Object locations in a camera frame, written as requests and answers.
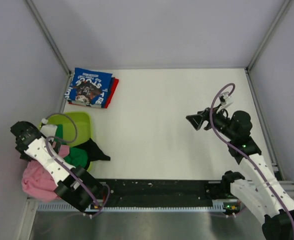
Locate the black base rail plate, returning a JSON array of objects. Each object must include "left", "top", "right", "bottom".
[{"left": 91, "top": 178, "right": 250, "bottom": 208}]

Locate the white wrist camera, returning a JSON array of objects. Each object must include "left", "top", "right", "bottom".
[
  {"left": 218, "top": 91, "right": 234, "bottom": 109},
  {"left": 40, "top": 118, "right": 58, "bottom": 137}
]

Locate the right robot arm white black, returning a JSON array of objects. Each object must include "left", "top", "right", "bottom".
[{"left": 186, "top": 107, "right": 294, "bottom": 240}]

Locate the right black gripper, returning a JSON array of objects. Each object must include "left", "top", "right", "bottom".
[{"left": 186, "top": 103, "right": 236, "bottom": 140}]

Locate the pink t shirt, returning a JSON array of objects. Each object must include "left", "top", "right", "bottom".
[{"left": 21, "top": 143, "right": 72, "bottom": 202}]

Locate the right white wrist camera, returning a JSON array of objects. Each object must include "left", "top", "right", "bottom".
[{"left": 218, "top": 91, "right": 234, "bottom": 109}]

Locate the green t shirt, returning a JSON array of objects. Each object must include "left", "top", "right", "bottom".
[{"left": 52, "top": 124, "right": 89, "bottom": 170}]

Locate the folded red t shirt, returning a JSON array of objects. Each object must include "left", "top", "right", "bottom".
[{"left": 104, "top": 77, "right": 119, "bottom": 109}]

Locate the black t shirt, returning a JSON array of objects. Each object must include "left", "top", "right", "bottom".
[{"left": 84, "top": 138, "right": 111, "bottom": 162}]

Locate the grey slotted cable duct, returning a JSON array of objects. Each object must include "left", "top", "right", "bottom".
[{"left": 37, "top": 201, "right": 240, "bottom": 213}]

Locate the lime green plastic bin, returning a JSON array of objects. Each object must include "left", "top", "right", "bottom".
[{"left": 47, "top": 111, "right": 93, "bottom": 172}]

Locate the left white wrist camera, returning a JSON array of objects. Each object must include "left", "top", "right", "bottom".
[{"left": 40, "top": 118, "right": 58, "bottom": 137}]

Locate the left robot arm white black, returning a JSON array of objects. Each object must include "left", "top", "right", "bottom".
[{"left": 10, "top": 121, "right": 104, "bottom": 213}]

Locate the folded blue printed t shirt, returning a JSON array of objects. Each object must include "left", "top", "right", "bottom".
[{"left": 64, "top": 67, "right": 115, "bottom": 108}]

